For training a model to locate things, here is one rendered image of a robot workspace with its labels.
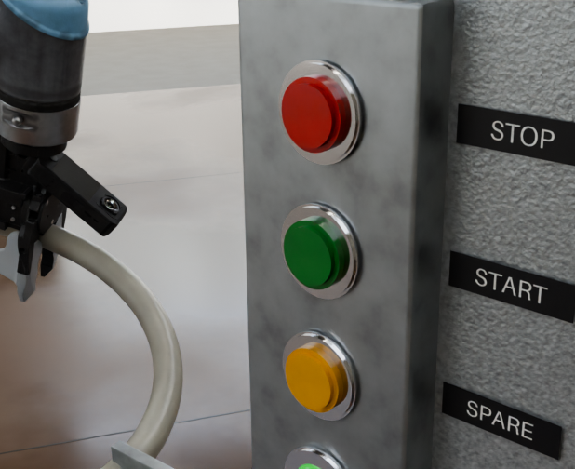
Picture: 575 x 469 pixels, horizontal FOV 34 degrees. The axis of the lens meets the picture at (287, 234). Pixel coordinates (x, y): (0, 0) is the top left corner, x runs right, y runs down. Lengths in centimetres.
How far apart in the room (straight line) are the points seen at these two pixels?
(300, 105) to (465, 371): 11
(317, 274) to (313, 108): 6
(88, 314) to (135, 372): 52
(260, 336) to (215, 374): 286
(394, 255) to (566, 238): 6
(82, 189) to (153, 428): 31
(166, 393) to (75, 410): 219
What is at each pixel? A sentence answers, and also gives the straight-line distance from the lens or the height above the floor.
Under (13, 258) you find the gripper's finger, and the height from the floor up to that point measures 118.
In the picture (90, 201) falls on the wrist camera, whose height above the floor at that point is 125.
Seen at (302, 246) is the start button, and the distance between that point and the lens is 33.
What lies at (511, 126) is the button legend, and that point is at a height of 152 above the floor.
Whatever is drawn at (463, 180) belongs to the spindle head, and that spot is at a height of 150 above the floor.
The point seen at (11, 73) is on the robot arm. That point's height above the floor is 141.
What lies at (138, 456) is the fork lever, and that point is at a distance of 84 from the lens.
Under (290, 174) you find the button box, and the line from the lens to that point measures 34.
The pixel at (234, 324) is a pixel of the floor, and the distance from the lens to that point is 357.
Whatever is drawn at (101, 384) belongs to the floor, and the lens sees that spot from 324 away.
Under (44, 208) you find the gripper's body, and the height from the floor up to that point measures 125.
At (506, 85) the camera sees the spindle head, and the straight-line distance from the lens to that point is 30.
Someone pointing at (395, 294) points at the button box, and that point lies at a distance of 32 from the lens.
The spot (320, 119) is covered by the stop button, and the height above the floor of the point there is 152.
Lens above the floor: 159
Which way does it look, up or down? 21 degrees down
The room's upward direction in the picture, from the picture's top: 1 degrees counter-clockwise
